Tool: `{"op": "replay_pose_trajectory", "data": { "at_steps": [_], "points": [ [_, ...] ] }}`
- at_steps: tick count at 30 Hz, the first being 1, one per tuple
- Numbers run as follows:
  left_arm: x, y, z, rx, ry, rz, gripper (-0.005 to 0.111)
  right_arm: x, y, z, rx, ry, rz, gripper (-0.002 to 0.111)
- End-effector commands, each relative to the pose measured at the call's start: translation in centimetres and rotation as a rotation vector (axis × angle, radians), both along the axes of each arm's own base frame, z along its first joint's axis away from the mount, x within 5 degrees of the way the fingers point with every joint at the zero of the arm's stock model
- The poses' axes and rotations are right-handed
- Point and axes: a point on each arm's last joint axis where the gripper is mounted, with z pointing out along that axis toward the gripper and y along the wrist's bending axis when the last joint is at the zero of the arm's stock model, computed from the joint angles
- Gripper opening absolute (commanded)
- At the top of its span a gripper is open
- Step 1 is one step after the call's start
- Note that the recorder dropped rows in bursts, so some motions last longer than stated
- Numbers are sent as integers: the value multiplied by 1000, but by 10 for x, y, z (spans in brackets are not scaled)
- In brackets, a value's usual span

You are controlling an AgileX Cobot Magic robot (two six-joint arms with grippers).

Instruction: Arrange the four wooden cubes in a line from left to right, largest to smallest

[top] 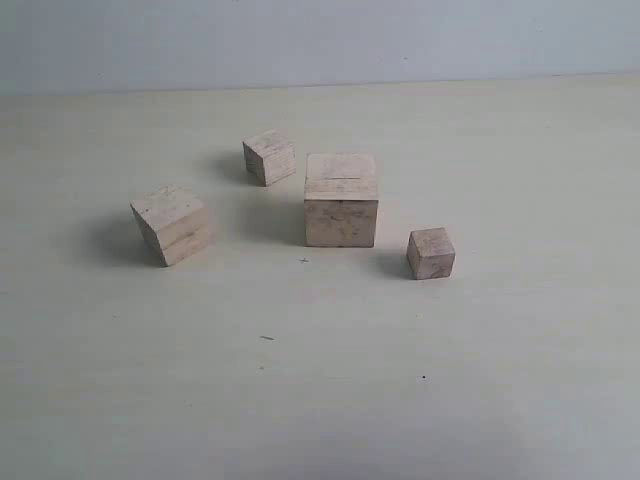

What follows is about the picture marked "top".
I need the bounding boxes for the second largest wooden cube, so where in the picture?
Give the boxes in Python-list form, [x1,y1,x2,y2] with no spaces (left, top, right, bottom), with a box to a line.
[130,185,213,267]

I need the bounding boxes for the third largest wooden cube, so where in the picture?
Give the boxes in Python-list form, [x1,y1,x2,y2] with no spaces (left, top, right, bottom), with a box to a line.
[242,130,296,187]

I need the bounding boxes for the smallest wooden cube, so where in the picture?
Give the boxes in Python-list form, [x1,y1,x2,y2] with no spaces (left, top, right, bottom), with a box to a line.
[406,227,455,280]

